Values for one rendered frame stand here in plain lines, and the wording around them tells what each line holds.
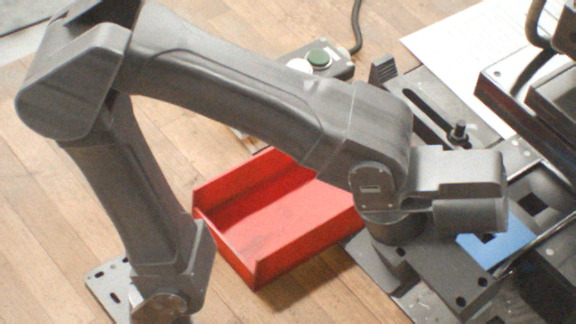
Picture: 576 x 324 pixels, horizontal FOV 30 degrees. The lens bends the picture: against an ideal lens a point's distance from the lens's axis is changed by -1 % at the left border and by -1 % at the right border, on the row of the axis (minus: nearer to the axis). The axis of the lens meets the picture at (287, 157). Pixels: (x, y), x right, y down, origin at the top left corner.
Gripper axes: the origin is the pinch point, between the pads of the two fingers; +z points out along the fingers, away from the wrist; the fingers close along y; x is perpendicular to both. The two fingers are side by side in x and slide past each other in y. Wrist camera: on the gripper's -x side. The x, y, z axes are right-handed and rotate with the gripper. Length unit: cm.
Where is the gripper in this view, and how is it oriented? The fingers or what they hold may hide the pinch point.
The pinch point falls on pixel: (421, 265)
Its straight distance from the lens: 110.1
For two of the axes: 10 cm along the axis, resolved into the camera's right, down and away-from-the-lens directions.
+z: 2.7, 4.0, 8.8
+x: -6.1, -6.4, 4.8
